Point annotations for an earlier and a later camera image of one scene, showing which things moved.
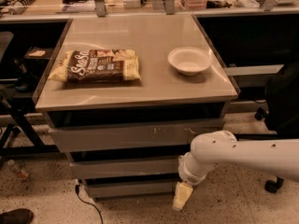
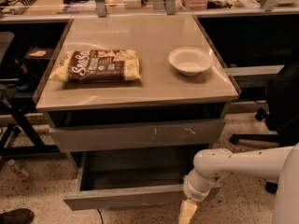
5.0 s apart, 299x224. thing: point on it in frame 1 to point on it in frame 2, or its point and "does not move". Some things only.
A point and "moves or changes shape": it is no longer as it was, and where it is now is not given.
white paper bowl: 190,61 does not move
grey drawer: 125,168 moves or changes shape
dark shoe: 20,216 does not move
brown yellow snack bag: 96,66 does not move
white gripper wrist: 187,174 to 195,192
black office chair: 281,113 does not move
